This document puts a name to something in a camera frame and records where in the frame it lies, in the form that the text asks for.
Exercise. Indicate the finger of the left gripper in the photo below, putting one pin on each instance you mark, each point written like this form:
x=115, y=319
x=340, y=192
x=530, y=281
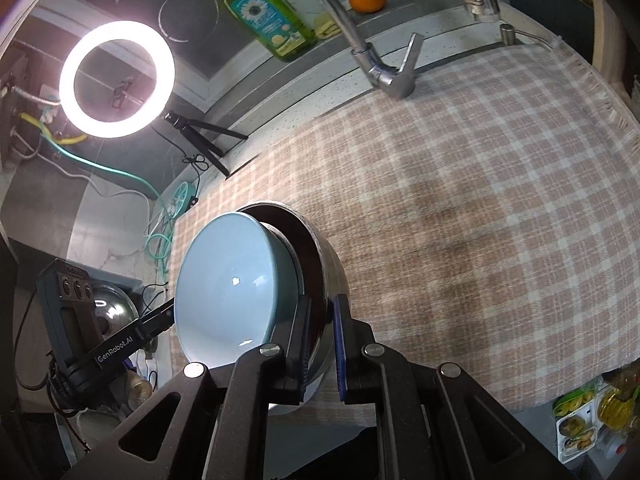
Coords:
x=99, y=367

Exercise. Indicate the wooden shelf unit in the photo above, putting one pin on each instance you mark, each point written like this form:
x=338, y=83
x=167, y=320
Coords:
x=610, y=55

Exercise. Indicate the plaid checkered cloth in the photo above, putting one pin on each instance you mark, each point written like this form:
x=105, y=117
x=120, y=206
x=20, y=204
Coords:
x=491, y=219

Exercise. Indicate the yellow sponge cloth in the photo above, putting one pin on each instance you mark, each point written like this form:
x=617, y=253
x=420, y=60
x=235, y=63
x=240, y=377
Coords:
x=325, y=27

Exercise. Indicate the light blue ceramic bowl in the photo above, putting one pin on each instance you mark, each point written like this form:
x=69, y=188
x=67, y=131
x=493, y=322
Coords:
x=236, y=283

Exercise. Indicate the window frame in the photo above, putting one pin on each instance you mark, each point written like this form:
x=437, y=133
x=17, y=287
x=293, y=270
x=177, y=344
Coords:
x=213, y=52

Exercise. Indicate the green dish soap bottle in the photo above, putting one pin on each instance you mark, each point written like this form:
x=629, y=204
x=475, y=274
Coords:
x=275, y=25

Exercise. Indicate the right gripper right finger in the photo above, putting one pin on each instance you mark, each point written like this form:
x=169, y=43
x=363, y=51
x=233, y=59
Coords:
x=433, y=423

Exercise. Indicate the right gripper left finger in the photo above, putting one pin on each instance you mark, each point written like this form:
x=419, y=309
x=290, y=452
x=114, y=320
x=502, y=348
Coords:
x=209, y=423

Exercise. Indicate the left gloved hand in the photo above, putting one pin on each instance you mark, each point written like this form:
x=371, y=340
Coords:
x=137, y=391

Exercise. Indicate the steel pot lid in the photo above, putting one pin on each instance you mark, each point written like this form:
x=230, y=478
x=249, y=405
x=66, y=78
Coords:
x=113, y=309

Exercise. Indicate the large stainless steel bowl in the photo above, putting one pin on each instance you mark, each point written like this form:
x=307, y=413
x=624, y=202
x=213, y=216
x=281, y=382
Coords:
x=325, y=279

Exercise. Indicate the ring light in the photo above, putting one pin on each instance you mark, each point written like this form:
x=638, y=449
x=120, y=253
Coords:
x=165, y=71

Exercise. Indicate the chrome kitchen faucet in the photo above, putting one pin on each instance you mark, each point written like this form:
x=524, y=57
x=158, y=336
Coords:
x=398, y=83

